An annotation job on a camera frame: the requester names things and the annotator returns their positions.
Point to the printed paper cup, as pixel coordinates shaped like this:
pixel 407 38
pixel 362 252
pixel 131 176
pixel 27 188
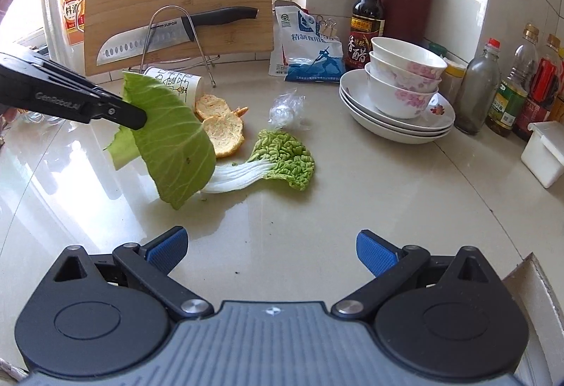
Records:
pixel 176 86

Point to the binder clip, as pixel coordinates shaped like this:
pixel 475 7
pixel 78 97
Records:
pixel 327 27

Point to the dark red knife block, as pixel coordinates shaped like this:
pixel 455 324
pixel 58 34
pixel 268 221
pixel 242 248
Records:
pixel 407 9

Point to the white lidded container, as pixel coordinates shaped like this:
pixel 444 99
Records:
pixel 544 157

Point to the orange peel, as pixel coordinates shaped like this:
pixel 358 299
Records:
pixel 213 104
pixel 224 135

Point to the oil bottle with green label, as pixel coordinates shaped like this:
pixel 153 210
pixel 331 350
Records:
pixel 511 104

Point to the green cabbage leaf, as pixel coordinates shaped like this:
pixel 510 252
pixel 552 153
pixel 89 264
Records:
pixel 176 152

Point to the grey bottle with red cap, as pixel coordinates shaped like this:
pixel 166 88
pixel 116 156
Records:
pixel 478 99

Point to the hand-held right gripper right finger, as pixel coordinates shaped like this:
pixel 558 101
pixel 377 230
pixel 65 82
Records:
pixel 374 253

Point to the white and blue salt bag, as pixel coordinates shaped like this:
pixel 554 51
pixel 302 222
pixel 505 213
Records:
pixel 308 55

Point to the white floral bowl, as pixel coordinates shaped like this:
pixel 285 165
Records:
pixel 409 55
pixel 396 102
pixel 405 79

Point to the green lid container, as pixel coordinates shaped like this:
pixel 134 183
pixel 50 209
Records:
pixel 437 50

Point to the yellow lid jar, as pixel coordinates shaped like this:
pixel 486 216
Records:
pixel 454 77

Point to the clear glass bottle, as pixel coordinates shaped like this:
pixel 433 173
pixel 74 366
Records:
pixel 42 116

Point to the red label sauce bottle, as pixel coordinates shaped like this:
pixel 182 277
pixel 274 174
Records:
pixel 539 104

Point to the dark vinegar bottle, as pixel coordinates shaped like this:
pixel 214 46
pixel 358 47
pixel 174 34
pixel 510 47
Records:
pixel 366 20

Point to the napa cabbage leaf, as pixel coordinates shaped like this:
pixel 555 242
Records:
pixel 282 159

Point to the white plate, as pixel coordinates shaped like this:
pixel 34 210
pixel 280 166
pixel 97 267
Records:
pixel 396 134
pixel 398 140
pixel 352 95

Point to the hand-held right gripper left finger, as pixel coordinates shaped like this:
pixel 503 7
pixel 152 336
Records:
pixel 169 251

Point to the small clear plastic bag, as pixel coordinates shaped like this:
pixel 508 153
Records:
pixel 284 113

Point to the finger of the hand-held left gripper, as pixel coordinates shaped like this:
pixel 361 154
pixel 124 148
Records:
pixel 125 115

